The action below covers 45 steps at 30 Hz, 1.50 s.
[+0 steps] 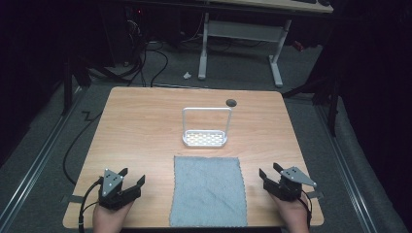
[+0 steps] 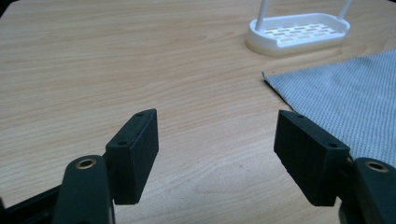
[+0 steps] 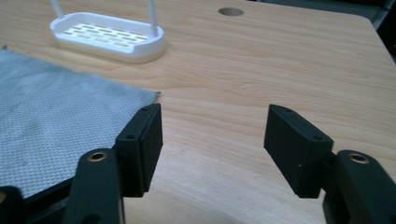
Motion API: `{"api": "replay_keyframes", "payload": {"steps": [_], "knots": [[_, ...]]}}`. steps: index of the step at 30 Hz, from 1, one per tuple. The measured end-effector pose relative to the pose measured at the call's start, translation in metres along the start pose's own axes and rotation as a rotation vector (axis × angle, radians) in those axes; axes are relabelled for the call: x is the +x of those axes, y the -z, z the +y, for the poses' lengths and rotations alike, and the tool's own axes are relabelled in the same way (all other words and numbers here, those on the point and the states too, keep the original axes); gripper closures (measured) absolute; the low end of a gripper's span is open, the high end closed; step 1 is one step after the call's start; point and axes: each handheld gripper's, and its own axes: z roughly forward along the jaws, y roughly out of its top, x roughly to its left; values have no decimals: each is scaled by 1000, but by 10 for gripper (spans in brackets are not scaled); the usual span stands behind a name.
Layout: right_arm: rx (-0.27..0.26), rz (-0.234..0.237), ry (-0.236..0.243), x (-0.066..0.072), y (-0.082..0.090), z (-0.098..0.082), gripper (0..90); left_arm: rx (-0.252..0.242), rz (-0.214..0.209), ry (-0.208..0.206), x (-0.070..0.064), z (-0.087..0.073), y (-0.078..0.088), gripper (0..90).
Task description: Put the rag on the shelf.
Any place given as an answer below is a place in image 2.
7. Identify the white slotted rack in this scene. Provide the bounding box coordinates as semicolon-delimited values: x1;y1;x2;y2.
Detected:
244;0;354;58

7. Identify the grey woven cloth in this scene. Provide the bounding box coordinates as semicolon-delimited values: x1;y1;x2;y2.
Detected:
262;49;396;169

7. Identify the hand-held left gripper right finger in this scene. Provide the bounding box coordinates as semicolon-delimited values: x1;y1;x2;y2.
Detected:
273;109;351;207

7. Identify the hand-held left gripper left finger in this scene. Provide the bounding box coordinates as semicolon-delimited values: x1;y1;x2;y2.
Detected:
104;108;160;206

